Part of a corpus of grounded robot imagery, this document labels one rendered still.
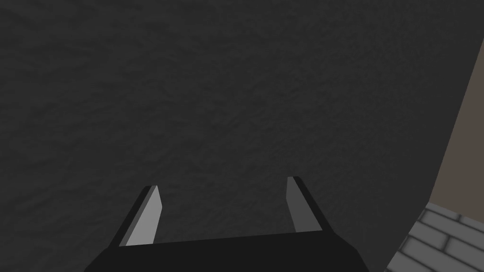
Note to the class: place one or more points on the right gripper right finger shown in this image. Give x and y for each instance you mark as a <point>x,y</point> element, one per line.
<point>304,211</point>

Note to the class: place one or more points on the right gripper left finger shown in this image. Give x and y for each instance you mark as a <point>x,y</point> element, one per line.
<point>143,221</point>

